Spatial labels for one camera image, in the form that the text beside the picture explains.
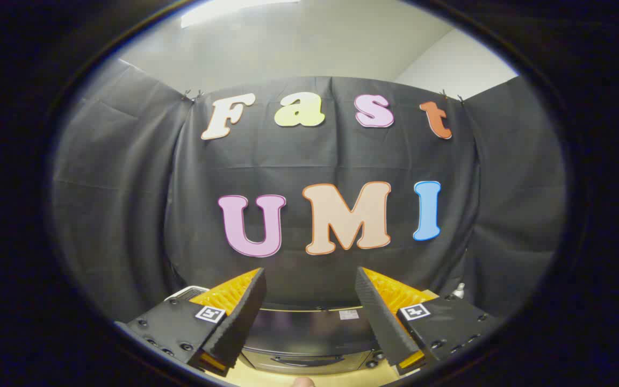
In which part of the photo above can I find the white slotted object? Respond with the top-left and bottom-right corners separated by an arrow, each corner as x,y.
164,285 -> 209,303

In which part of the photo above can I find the black backdrop cloth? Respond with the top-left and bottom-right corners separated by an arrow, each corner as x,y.
52,58 -> 567,323

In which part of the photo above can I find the ceiling light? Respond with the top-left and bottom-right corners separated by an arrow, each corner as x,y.
181,0 -> 302,28

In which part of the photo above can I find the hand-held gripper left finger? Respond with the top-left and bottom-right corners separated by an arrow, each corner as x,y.
115,267 -> 267,377

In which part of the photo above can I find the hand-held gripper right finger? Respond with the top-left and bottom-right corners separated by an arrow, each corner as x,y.
355,266 -> 505,377

